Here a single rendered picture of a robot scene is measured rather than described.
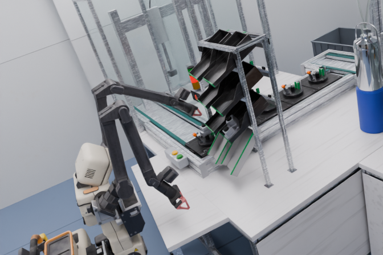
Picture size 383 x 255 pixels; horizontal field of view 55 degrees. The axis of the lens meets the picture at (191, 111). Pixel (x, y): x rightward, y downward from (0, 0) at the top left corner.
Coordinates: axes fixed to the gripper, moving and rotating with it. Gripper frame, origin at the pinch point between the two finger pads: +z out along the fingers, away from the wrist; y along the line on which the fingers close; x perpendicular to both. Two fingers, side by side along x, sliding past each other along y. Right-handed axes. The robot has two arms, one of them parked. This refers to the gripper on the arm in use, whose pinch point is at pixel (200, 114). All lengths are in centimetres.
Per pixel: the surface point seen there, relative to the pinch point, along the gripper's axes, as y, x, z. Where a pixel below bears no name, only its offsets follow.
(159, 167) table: 19.6, 44.8, 1.7
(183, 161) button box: -1.7, 31.3, 2.9
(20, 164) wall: 243, 145, -34
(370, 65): -64, -64, 42
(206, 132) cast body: -1.8, 8.7, 8.5
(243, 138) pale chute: -38.8, 1.4, 7.0
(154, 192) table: -3, 56, -7
